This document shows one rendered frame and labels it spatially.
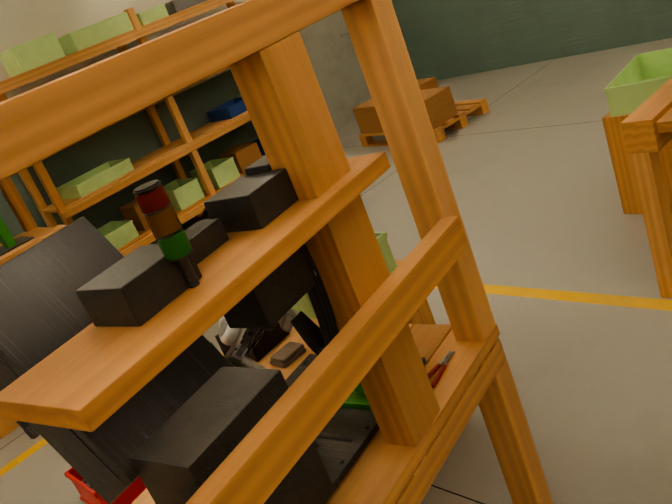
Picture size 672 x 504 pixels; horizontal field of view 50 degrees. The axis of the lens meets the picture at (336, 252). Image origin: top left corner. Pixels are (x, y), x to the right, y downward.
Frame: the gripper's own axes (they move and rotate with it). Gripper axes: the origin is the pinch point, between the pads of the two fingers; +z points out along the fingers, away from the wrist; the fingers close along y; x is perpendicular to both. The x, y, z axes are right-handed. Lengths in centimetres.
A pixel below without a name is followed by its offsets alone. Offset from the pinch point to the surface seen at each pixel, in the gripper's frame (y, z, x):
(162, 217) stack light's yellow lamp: 61, 13, -15
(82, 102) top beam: 79, 13, -29
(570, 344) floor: -113, -138, 115
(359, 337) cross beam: 32.4, -0.8, 23.4
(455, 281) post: 4, -47, 40
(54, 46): -311, -326, -325
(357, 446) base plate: -7.0, 3.2, 35.4
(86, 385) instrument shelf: 57, 42, -9
